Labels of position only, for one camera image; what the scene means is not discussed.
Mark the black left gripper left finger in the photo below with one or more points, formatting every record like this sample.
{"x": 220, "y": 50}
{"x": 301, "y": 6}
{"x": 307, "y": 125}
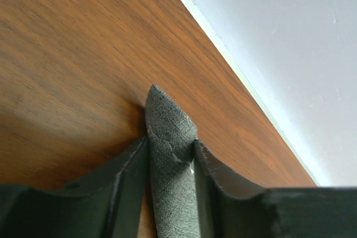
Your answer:
{"x": 106, "y": 202}

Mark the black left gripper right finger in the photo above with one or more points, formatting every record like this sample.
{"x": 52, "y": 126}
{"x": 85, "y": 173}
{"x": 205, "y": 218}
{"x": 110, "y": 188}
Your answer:
{"x": 230, "y": 205}

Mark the grey cloth napkin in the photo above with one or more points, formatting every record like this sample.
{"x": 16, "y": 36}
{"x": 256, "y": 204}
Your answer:
{"x": 171, "y": 134}

